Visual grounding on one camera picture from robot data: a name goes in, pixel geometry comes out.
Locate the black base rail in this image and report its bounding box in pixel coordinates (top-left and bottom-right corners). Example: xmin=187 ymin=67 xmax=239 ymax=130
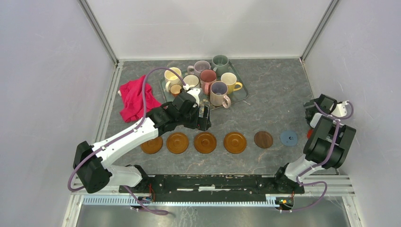
xmin=130 ymin=175 xmax=305 ymax=202

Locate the yellow mug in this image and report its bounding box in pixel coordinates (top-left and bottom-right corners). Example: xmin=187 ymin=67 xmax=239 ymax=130
xmin=220 ymin=72 xmax=243 ymax=94

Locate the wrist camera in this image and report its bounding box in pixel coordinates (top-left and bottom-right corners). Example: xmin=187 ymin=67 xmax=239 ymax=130
xmin=183 ymin=84 xmax=202 ymax=105
xmin=331 ymin=100 xmax=349 ymax=119

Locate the floral serving tray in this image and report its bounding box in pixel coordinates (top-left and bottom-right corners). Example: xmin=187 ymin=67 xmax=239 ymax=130
xmin=159 ymin=60 xmax=249 ymax=113

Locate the blue round coaster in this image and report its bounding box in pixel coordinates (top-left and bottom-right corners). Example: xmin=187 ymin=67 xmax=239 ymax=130
xmin=279 ymin=130 xmax=298 ymax=147

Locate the white black-rimmed mug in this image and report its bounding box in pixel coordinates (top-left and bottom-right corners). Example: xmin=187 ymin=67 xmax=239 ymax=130
xmin=183 ymin=74 xmax=200 ymax=88

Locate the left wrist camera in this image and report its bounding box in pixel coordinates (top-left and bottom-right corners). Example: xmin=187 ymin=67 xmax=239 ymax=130
xmin=183 ymin=84 xmax=202 ymax=105

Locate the red cloth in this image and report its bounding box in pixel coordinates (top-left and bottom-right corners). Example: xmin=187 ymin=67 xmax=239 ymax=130
xmin=119 ymin=75 xmax=161 ymax=123

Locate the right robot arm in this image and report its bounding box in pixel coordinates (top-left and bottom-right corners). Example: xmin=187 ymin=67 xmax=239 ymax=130
xmin=273 ymin=94 xmax=357 ymax=193

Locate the wooden coaster one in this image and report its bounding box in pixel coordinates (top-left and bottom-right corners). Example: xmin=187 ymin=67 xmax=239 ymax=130
xmin=166 ymin=132 xmax=189 ymax=154

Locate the wooden coaster five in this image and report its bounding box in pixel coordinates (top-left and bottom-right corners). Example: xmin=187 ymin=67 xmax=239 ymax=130
xmin=223 ymin=132 xmax=247 ymax=154

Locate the lilac mug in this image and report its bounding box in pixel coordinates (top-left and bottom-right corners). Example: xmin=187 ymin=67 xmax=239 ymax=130
xmin=187 ymin=61 xmax=211 ymax=77

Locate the dark walnut coaster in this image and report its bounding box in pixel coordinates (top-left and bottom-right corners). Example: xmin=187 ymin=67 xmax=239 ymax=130
xmin=254 ymin=131 xmax=273 ymax=149

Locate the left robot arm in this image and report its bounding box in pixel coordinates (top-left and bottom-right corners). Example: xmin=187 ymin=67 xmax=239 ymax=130
xmin=68 ymin=91 xmax=211 ymax=193

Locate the small orange cup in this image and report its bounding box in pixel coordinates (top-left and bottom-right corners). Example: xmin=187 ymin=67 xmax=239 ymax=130
xmin=170 ymin=84 xmax=182 ymax=97

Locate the pink mug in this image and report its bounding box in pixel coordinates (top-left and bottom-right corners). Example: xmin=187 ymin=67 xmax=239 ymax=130
xmin=200 ymin=69 xmax=217 ymax=95

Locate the wooden coaster three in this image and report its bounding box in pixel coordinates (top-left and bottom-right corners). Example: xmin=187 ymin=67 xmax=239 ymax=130
xmin=140 ymin=137 xmax=163 ymax=154

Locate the red round coaster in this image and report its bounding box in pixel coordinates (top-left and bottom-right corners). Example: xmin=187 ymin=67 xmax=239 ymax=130
xmin=306 ymin=129 xmax=314 ymax=139

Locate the green mug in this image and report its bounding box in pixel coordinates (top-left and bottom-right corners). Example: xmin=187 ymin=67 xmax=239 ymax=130
xmin=211 ymin=55 xmax=229 ymax=77

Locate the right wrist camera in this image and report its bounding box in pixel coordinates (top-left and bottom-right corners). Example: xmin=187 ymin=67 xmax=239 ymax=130
xmin=331 ymin=100 xmax=349 ymax=119

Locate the cream mug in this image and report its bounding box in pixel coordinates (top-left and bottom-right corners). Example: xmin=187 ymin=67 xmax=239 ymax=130
xmin=164 ymin=67 xmax=183 ymax=92

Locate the wooden coaster two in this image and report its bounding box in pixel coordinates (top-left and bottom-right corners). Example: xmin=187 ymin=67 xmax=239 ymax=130
xmin=194 ymin=132 xmax=217 ymax=154

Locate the beige pink-handled mug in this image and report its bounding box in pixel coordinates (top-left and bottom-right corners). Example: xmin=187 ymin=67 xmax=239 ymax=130
xmin=209 ymin=81 xmax=231 ymax=109

